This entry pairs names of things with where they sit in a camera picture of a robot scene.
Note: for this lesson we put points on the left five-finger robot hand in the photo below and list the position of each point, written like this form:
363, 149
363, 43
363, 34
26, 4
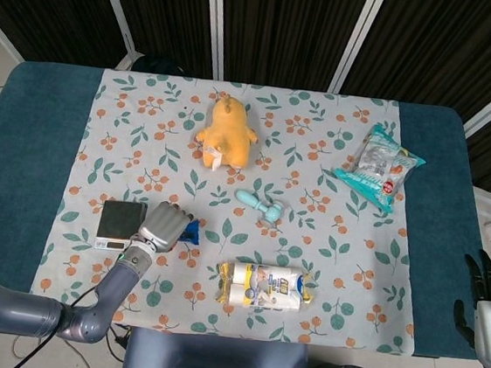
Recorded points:
162, 228

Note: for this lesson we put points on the blue foil packet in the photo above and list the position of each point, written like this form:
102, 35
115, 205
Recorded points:
192, 231

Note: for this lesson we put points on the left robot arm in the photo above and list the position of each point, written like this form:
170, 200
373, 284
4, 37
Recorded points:
82, 312

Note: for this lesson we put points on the small digital kitchen scale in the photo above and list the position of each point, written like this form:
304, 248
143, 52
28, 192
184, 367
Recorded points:
118, 221

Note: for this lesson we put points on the teal snack bag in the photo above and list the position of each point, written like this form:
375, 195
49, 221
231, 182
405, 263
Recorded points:
377, 165

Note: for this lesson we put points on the teal toy hammer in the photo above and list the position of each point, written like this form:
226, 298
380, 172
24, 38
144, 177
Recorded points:
269, 210

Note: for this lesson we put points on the yellow plush toy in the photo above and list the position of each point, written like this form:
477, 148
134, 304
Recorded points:
227, 131

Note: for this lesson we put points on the floral print tablecloth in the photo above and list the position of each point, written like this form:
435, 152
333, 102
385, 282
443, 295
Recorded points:
271, 187

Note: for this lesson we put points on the lint roller refill pack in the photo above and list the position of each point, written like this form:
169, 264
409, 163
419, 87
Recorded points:
267, 287

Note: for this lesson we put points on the blue robot torso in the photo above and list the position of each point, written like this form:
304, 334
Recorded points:
213, 363

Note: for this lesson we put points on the teal table cover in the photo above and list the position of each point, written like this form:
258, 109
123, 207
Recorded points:
28, 161

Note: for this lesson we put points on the black chair back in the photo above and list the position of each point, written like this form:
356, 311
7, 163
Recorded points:
159, 65

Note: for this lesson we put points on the dark partition screen panel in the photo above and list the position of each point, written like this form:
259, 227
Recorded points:
49, 1
288, 26
167, 9
444, 46

